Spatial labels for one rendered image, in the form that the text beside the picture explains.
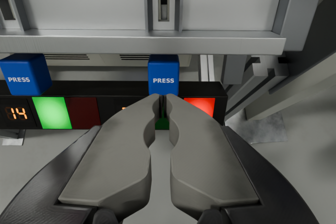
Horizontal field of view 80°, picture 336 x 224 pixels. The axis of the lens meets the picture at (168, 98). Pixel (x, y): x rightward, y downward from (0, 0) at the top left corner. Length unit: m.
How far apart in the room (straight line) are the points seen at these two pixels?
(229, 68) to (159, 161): 0.68
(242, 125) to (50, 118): 0.78
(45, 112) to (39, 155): 0.77
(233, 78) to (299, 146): 0.81
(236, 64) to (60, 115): 0.18
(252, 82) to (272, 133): 0.70
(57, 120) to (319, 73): 0.52
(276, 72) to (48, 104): 0.24
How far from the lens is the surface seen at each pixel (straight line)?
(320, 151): 1.06
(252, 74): 0.25
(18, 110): 0.24
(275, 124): 0.97
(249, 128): 0.92
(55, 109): 0.22
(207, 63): 0.62
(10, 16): 0.20
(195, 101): 0.19
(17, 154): 1.03
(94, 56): 0.85
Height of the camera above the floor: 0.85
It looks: 72 degrees down
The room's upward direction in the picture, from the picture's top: 2 degrees clockwise
